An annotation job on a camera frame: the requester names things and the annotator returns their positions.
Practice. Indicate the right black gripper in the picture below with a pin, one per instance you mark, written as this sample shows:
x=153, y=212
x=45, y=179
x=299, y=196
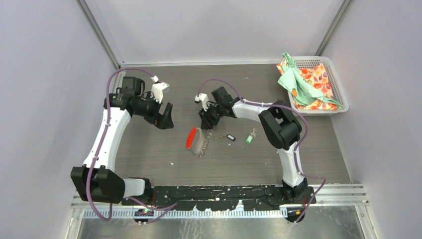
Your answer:
x=207, y=122

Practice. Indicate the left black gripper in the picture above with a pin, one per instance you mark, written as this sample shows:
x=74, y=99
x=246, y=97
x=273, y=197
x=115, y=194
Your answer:
x=163, y=121

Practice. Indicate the red handled metal keyring holder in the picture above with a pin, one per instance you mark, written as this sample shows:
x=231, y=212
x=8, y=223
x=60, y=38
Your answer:
x=198, y=140

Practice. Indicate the key with black tag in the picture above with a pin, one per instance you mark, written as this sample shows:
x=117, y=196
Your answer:
x=227, y=135

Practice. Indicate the key with green tag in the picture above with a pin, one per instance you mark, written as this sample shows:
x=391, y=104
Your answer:
x=251, y=136

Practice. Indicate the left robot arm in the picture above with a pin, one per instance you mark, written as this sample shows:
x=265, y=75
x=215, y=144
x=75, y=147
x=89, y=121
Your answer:
x=96, y=179

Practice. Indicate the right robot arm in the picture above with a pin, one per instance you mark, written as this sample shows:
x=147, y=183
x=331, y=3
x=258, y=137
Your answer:
x=281, y=127

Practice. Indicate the green cloth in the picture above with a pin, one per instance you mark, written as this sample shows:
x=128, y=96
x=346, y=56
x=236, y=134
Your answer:
x=296, y=85

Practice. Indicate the white plastic basket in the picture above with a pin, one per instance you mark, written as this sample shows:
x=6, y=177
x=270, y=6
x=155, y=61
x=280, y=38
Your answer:
x=320, y=73

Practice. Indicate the orange patterned cloth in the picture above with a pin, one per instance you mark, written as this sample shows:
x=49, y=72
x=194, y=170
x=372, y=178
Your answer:
x=316, y=79

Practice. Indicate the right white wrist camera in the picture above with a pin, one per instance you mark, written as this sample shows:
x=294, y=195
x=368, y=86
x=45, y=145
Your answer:
x=202, y=99

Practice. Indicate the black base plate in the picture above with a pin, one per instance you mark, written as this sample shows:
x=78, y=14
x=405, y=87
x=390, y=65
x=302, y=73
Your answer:
x=223, y=198

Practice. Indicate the white slotted cable duct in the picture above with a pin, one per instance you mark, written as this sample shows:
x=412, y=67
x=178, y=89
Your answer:
x=135, y=213

